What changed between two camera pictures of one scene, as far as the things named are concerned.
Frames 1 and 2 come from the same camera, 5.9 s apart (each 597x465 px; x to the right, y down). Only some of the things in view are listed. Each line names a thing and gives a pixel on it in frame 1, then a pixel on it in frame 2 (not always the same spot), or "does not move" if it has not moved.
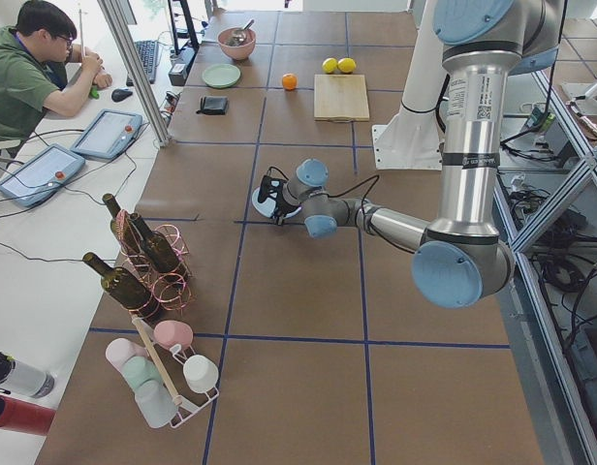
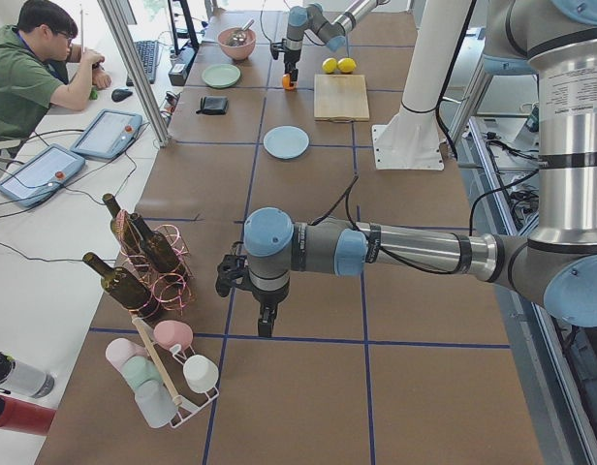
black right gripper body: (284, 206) → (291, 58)
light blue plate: (267, 206) → (286, 142)
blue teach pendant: (41, 175) does not move
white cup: (201, 373) does not move
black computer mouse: (119, 95) does not move
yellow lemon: (346, 65) does not move
